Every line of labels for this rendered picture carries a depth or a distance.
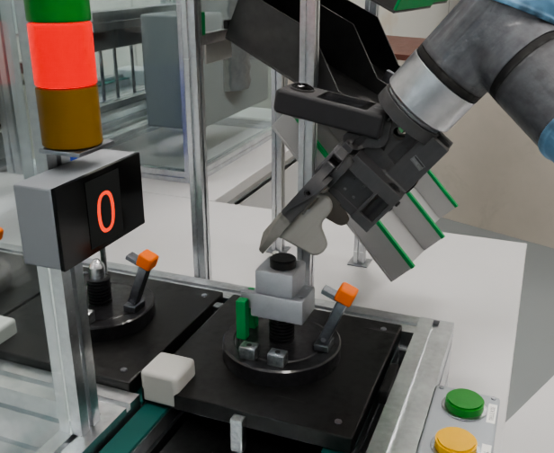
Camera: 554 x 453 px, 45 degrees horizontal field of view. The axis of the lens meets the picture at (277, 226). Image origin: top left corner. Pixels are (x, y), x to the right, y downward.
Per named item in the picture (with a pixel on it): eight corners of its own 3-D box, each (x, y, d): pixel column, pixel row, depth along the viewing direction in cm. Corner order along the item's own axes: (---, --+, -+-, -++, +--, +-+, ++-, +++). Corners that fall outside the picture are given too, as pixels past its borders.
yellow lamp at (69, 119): (114, 138, 59) (110, 82, 57) (79, 153, 54) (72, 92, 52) (67, 134, 60) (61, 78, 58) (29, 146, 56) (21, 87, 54)
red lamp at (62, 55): (109, 81, 57) (103, 20, 55) (72, 90, 52) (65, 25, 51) (60, 77, 58) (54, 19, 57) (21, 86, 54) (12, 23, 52)
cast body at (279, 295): (315, 308, 79) (316, 254, 76) (302, 326, 75) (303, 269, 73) (249, 297, 82) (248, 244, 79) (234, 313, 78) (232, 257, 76)
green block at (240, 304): (249, 335, 80) (248, 297, 78) (245, 340, 79) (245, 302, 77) (240, 333, 81) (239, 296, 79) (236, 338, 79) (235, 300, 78)
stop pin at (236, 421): (246, 447, 71) (245, 415, 70) (242, 454, 70) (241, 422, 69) (235, 443, 72) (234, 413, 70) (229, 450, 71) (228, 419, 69)
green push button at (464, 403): (484, 407, 73) (486, 392, 73) (480, 429, 70) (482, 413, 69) (447, 399, 75) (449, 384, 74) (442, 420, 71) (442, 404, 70)
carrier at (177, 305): (223, 304, 96) (220, 222, 91) (129, 398, 75) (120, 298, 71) (83, 278, 104) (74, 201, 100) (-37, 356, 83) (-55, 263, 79)
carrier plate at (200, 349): (401, 338, 87) (402, 324, 86) (351, 455, 66) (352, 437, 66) (233, 306, 95) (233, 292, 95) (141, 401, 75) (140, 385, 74)
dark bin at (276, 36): (421, 123, 98) (446, 78, 94) (386, 142, 88) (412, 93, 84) (272, 31, 106) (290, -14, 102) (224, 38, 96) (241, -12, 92)
